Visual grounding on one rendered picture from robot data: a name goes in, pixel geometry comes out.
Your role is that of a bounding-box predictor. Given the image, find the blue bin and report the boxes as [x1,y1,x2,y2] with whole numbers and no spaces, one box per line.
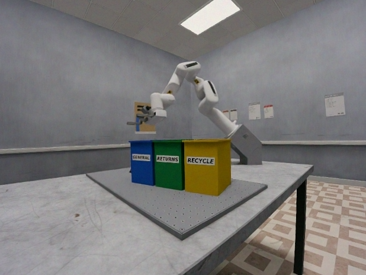
[129,140,155,186]

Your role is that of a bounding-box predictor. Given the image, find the yellow recycle bin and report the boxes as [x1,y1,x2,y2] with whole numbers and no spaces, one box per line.
[182,139,232,196]

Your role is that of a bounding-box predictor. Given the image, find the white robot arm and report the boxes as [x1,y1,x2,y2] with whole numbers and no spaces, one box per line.
[140,62,239,138]

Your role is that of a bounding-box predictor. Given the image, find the green returns bin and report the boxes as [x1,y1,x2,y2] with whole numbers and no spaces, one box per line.
[152,139,196,191]

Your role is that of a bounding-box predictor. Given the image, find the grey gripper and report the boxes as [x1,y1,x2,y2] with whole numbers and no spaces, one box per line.
[127,110,167,125]

